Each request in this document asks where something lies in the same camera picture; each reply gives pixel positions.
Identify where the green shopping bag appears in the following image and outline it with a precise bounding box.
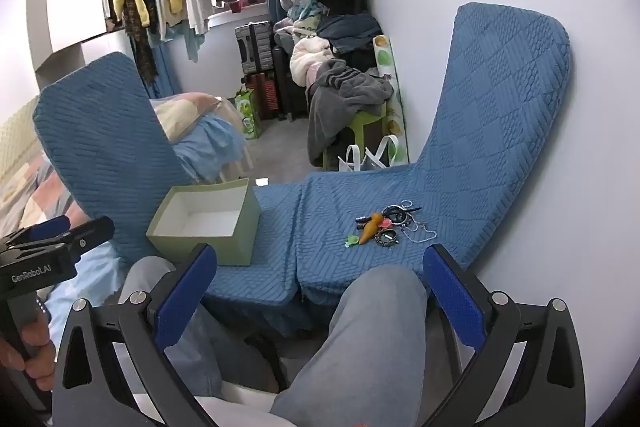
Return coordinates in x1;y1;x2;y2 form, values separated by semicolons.
235;88;263;140

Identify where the black suitcase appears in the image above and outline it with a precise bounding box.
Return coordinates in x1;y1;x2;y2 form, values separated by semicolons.
272;47;310;122

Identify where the grey suitcase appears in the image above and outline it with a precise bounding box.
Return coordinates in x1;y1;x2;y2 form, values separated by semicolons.
235;22;275;75

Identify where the person's left leg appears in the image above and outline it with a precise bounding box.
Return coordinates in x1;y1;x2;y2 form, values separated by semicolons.
117;255;281;400

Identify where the person's left hand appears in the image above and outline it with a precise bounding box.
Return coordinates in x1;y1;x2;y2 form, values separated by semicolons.
0;313;57;382

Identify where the dark patterned scarf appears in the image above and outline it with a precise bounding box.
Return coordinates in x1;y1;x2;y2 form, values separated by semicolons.
124;0;158;84

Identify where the grey clothing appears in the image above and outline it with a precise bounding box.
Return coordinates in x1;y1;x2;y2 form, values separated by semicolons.
306;59;396;168

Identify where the pile of clothes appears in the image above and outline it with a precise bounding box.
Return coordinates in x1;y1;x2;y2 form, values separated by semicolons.
274;0;383;85

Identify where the person's right leg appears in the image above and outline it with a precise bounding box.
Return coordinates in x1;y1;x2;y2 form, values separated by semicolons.
270;266;430;427

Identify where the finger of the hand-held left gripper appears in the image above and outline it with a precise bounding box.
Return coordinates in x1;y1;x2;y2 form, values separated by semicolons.
0;215;72;248
10;216;116;264

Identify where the person's leg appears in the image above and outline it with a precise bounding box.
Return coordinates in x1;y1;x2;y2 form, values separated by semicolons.
270;266;430;427
117;255;281;400

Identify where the silver ball chain necklace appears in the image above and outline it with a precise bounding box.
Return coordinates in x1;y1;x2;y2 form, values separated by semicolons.
400;199;438;250

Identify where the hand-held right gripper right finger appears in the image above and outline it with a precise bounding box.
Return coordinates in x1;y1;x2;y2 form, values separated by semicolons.
422;243;588;427

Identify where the blue quilted sofa cover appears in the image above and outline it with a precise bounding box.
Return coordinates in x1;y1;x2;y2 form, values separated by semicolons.
32;2;571;308

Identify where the red suitcase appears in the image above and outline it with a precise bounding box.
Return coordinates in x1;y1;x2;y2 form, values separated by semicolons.
245;73;278;120

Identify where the cream peach quilt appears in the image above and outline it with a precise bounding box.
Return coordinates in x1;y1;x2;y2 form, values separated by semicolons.
150;92;242;144

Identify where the green cardboard box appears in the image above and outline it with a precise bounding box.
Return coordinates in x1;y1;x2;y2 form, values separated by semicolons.
146;178;261;267

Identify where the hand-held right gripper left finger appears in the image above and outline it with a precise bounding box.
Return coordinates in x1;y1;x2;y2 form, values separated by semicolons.
52;243;231;427

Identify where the light blue bedding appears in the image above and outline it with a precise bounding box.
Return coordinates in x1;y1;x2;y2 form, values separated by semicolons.
172;114;253;182

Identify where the pastel patterned blanket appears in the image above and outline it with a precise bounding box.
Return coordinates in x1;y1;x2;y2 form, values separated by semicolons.
0;154;76;240

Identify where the rolled mat with green dots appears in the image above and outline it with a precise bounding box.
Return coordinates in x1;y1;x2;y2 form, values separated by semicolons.
372;35;411;165

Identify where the white cabinet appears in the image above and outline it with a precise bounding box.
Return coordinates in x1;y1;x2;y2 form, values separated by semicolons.
27;0;136;72

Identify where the orange carrot hair clip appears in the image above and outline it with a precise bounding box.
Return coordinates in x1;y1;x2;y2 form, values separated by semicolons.
359;214;384;245

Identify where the green plastic stool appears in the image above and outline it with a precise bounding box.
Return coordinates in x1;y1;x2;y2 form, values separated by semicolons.
322;102;388;170

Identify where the white tote bag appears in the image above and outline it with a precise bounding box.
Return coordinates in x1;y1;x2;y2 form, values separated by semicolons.
337;134;401;172

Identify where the black chair frame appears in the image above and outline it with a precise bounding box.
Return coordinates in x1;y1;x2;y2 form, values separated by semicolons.
240;327;313;395

